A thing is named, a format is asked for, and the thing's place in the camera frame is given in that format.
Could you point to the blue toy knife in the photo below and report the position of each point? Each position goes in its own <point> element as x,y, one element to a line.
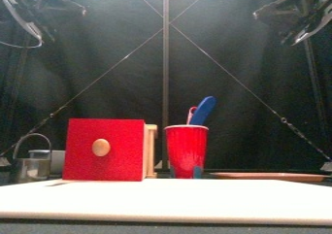
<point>204,111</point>

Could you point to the red plastic spatula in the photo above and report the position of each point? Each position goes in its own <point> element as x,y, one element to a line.
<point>190,114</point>

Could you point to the small metal kettle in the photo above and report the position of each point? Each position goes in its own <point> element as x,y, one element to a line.
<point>32,170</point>

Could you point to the wooden box with red front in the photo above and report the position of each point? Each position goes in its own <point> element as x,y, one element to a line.
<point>112,160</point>

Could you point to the red plastic cup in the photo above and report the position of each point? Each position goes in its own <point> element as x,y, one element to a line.
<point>185,150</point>

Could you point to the vertical metal frame pole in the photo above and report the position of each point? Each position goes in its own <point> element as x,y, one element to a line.
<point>165,66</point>

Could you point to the metal frame foot bracket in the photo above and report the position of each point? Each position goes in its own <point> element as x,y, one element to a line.
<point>2,161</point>
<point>326,166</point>

